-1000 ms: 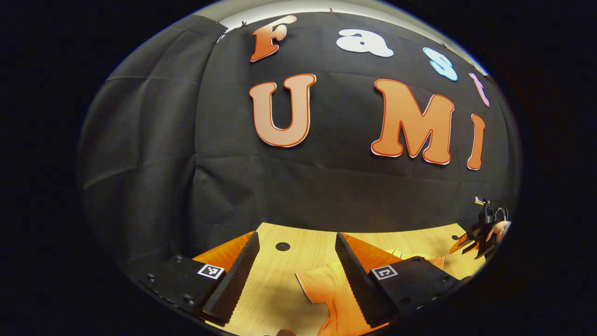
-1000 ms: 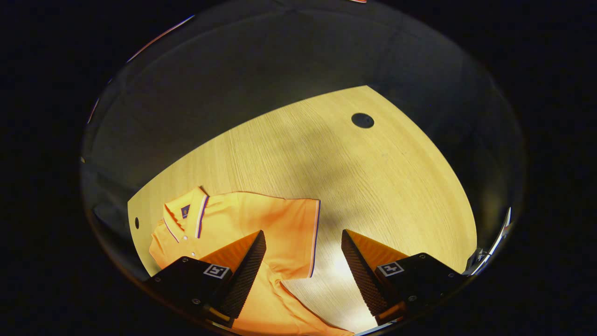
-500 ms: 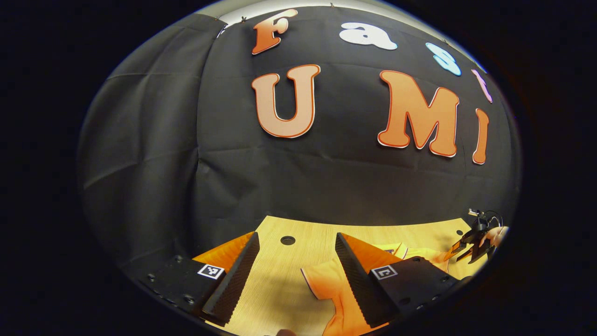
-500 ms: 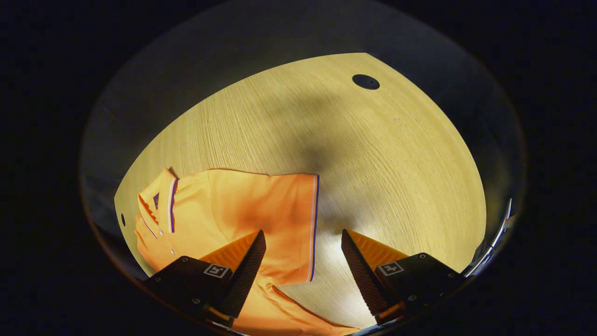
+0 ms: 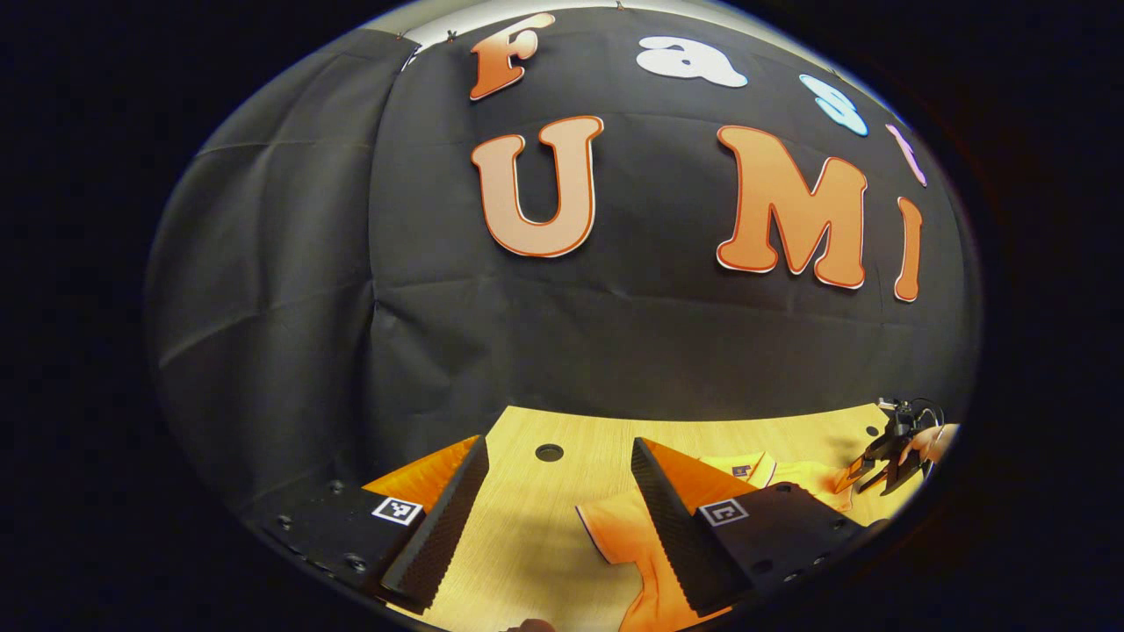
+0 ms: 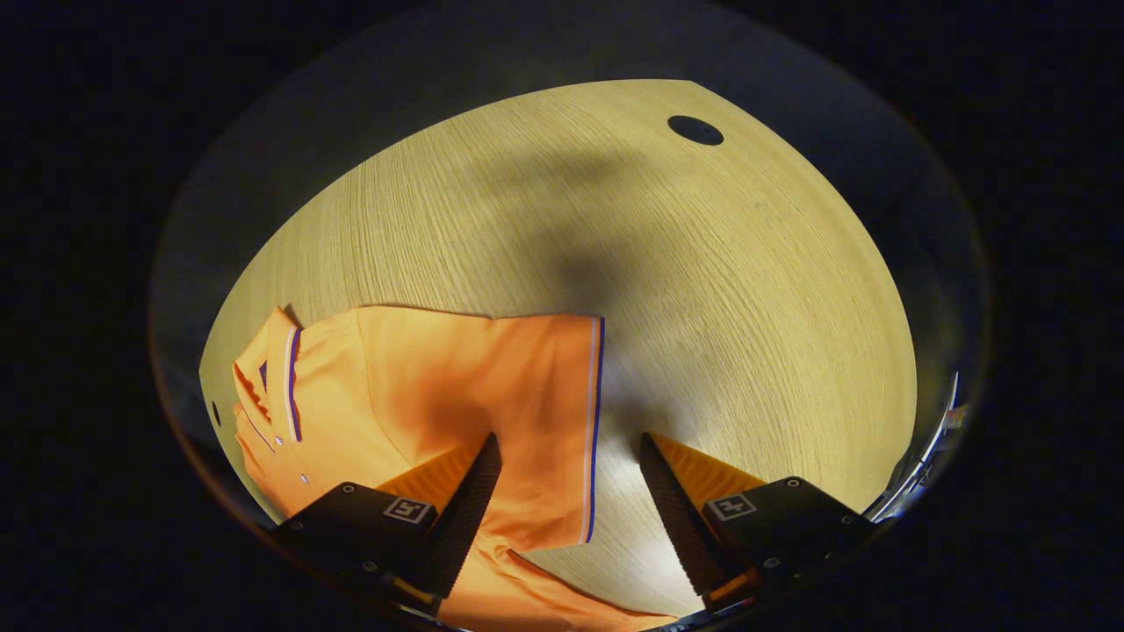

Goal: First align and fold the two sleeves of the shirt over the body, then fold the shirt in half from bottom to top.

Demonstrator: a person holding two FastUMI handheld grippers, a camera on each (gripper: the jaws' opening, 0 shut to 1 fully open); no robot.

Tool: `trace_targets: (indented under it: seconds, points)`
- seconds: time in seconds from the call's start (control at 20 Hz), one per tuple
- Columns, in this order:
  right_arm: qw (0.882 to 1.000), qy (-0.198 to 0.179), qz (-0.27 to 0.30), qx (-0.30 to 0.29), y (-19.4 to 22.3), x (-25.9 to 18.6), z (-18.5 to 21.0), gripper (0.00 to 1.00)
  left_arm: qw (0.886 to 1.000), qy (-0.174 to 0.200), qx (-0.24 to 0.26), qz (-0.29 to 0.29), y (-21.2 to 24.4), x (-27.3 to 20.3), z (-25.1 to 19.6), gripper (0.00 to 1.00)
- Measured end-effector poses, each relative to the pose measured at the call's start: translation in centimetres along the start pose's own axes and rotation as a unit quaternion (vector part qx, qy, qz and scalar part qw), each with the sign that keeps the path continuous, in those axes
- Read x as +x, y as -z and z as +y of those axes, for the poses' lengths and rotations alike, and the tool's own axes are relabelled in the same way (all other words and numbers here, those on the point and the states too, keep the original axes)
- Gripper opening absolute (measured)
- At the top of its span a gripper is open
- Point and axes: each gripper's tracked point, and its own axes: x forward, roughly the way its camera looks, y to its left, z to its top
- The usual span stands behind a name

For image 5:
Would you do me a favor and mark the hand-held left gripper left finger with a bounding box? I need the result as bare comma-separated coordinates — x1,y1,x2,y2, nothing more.
249,434,491,615

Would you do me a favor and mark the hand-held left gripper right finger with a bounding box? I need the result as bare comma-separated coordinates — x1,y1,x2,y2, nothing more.
630,437,888,618

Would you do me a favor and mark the orange T-shirt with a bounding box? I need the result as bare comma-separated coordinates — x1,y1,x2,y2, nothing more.
577,452,857,632

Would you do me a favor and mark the black backdrop cloth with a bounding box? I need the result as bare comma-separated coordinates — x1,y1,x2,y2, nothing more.
145,7,983,519

